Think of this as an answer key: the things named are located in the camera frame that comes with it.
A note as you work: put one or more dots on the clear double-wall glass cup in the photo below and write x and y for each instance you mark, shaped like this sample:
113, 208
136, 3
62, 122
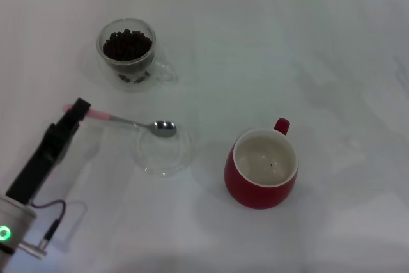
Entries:
101, 34

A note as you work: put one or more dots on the red mug white inside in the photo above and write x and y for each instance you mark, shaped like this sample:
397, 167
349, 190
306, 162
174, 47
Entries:
252, 193

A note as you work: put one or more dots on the small clear glass dish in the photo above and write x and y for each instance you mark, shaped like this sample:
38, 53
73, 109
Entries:
163, 164

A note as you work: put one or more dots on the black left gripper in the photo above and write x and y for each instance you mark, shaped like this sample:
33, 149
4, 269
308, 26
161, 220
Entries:
41, 158

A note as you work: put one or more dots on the coffee bean pile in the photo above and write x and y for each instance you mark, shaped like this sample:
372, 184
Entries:
126, 46

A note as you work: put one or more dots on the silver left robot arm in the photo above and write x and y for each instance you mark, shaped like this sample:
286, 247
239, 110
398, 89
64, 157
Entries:
16, 222

